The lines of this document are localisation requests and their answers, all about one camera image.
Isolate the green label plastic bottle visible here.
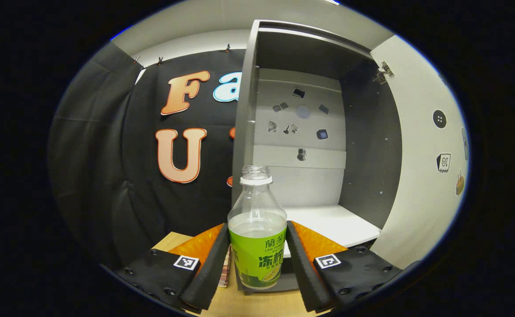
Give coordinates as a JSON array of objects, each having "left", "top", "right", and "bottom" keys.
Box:
[{"left": 227, "top": 165, "right": 288, "bottom": 290}]

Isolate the grey cabinet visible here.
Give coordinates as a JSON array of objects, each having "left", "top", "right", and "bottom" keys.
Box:
[{"left": 231, "top": 19, "right": 404, "bottom": 293}]

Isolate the pink and yellow book stack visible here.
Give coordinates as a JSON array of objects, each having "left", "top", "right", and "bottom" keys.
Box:
[{"left": 218, "top": 247, "right": 232, "bottom": 288}]

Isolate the black backdrop cloth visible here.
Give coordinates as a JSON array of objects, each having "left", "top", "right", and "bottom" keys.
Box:
[{"left": 48, "top": 42, "right": 245, "bottom": 269}]

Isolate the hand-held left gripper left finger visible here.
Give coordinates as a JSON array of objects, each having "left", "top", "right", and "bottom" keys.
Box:
[{"left": 122, "top": 222, "right": 231, "bottom": 311}]

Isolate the row of black cloth clips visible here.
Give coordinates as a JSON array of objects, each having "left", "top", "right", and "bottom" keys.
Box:
[{"left": 133, "top": 43, "right": 232, "bottom": 64}]

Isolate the beige cabinet door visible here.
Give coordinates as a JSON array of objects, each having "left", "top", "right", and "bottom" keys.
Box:
[{"left": 370, "top": 34, "right": 469, "bottom": 270}]

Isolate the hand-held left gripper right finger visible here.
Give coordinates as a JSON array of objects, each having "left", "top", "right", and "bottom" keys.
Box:
[{"left": 285, "top": 220, "right": 404, "bottom": 313}]

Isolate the metal cabinet door hinge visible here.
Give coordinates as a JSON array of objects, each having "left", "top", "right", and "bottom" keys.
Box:
[{"left": 373, "top": 62, "right": 394, "bottom": 84}]

